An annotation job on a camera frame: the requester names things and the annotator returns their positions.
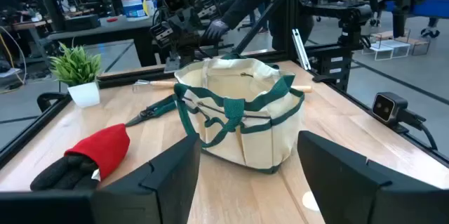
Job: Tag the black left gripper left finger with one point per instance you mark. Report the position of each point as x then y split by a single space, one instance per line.
168 182

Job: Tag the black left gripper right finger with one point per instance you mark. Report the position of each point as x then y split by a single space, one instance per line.
343 189

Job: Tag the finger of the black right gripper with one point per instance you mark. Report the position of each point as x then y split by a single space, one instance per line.
174 60
193 51

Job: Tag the red and black gardening glove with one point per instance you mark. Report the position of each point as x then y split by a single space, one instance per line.
101 146

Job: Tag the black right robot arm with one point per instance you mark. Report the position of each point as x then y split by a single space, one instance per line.
209 6

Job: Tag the cream and green gardening bag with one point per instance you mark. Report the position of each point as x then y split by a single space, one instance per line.
259 139

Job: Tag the person's hand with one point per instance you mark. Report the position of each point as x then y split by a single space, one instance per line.
215 29

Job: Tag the small red object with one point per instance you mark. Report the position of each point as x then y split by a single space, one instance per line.
112 19

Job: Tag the grey desk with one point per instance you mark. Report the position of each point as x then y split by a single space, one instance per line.
105 29

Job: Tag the artificial plant in white pot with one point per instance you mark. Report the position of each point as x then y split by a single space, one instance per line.
83 94

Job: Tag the blue bin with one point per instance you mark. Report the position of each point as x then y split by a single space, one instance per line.
431 6

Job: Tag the black table-level camera box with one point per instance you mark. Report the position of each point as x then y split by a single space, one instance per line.
386 108

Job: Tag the silver metal bracket strip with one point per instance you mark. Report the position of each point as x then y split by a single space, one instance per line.
301 50

